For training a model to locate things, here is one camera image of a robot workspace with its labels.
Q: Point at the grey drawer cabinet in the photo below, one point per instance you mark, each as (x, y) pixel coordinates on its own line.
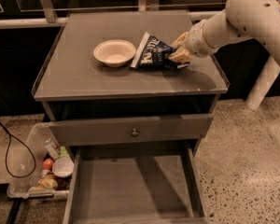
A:
(73, 85)

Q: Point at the small white bowl in bin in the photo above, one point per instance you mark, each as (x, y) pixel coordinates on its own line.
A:
(63, 167)

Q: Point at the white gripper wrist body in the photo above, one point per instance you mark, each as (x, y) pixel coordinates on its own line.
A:
(197, 41)

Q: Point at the clear plastic bin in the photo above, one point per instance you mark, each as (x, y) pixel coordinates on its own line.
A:
(25, 163)

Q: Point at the white paper bowl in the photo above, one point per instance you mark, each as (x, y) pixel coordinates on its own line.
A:
(114, 53)

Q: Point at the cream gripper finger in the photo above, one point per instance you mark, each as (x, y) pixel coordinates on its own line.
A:
(181, 55)
(180, 41)

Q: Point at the grey open middle drawer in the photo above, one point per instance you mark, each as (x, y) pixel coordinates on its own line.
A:
(135, 184)

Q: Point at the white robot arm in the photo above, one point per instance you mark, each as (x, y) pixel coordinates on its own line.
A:
(239, 21)

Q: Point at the white diagonal post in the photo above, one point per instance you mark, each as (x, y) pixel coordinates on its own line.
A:
(265, 80)

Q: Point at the grey top drawer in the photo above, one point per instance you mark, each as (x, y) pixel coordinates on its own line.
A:
(86, 132)

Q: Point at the yellow chip bag in bin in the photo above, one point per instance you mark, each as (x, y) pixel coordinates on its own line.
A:
(47, 182)

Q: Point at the round metal drawer knob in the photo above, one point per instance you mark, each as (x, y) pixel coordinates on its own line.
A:
(134, 133)

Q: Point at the blue Kettle chip bag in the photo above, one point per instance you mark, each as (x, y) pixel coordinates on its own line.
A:
(152, 52)

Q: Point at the white snack packet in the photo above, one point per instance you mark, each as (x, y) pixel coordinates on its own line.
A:
(52, 149)

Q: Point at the green packet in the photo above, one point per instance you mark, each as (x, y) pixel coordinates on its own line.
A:
(63, 153)

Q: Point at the metal railing frame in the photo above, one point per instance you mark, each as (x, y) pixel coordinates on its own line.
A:
(115, 6)

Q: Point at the orange red ball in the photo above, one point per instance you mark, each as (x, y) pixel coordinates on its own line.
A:
(47, 164)

